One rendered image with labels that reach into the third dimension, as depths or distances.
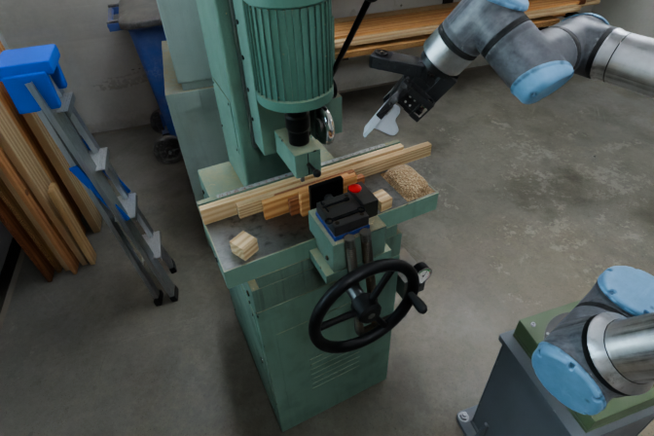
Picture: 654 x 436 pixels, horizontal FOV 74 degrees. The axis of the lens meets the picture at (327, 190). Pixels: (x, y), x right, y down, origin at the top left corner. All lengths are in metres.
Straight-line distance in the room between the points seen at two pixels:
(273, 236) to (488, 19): 0.66
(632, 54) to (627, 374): 0.55
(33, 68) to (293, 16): 0.97
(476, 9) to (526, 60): 0.12
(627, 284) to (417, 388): 0.97
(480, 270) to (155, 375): 1.52
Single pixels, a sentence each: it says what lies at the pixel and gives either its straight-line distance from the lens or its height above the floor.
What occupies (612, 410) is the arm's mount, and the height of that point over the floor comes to 0.61.
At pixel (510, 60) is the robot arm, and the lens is 0.80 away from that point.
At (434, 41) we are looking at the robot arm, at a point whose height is 1.36.
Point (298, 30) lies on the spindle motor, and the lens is 0.89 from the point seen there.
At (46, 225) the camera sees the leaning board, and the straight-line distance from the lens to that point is 2.36.
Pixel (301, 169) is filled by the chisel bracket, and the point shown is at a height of 1.03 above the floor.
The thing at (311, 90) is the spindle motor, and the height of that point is 1.24.
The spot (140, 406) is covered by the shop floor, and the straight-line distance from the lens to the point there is 1.98.
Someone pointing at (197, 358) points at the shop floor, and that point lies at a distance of 2.01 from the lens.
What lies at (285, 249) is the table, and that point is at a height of 0.90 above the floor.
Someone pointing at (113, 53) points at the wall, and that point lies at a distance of 3.40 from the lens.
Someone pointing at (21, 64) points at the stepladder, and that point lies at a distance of 1.63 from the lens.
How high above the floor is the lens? 1.66
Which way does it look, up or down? 39 degrees down
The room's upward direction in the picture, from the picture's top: 2 degrees counter-clockwise
